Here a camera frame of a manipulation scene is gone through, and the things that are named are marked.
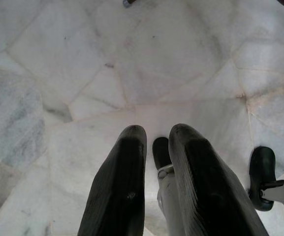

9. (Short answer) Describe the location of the black robot left foot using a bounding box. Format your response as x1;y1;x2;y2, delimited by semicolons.
152;137;170;171

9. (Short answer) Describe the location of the black robot right foot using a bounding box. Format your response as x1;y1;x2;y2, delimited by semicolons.
248;146;277;211

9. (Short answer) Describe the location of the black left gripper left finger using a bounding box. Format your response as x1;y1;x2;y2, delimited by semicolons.
77;124;148;236

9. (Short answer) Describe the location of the black robot foot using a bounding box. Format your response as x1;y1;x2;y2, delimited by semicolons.
152;137;170;171
248;146;277;211

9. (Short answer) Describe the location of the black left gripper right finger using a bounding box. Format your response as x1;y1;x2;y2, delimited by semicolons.
168;123;270;236

